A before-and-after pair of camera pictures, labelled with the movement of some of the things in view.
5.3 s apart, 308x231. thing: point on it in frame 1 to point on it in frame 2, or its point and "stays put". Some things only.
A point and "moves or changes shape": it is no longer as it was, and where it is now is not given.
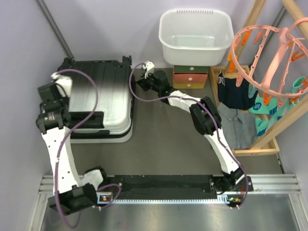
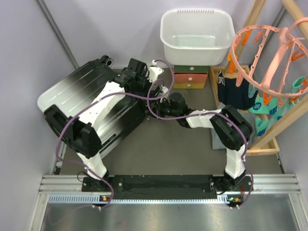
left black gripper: x=66 y=99 to x=144 y=76
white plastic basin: x=195 y=36 stays put
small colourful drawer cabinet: x=190 y=77 stays put
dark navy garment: x=233 y=96 stays put
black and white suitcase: x=101 y=100 moves or changes shape
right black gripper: x=143 y=81 to x=159 y=107
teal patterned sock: x=271 y=110 stays put
